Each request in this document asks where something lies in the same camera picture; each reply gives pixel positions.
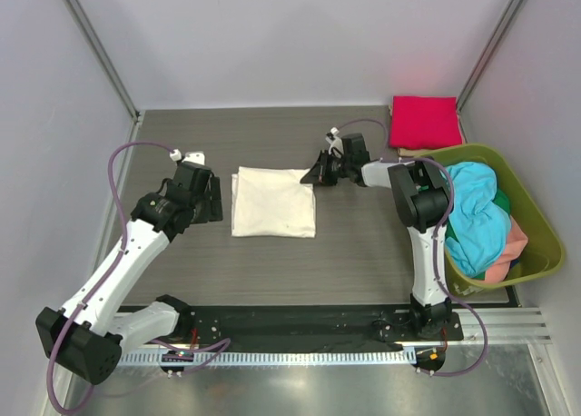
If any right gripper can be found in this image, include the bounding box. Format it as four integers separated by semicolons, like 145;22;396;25
301;150;351;187

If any cream white t shirt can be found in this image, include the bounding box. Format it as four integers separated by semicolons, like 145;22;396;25
231;166;316;239

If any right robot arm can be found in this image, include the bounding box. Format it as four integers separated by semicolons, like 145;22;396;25
300;134;452;340

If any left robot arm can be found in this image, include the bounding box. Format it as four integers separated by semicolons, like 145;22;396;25
35;161;223;385

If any folded red t shirt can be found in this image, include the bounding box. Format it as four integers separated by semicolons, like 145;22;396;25
389;95;462;150

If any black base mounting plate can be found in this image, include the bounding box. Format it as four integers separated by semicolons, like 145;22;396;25
122;302;465;347

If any light blue t shirt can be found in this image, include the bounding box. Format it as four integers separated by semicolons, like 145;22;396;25
445;162;511;278

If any green t shirt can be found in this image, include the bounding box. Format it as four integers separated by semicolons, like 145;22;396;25
492;188;511;214

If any pink t shirt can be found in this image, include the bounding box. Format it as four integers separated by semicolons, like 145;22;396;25
474;216;528;284

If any olive green plastic basket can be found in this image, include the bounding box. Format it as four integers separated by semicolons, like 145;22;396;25
426;144;565;297

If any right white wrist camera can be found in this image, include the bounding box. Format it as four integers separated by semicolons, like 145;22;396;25
325;127;343;154

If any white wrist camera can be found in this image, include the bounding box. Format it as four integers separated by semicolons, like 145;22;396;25
325;127;343;154
169;149;205;165

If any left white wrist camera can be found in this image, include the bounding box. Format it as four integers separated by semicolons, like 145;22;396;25
169;149;205;165

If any left aluminium frame post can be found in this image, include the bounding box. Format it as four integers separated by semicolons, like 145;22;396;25
63;0;140;123

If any aluminium frame post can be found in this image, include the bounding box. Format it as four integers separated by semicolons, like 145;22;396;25
456;0;539;113
63;0;140;123

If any white slotted cable duct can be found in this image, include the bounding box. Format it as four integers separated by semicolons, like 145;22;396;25
118;348;417;367

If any aluminium rail profile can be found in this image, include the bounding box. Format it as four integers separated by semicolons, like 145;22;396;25
113;310;553;344

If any right aluminium frame post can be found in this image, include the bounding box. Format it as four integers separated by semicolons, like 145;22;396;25
456;0;539;113

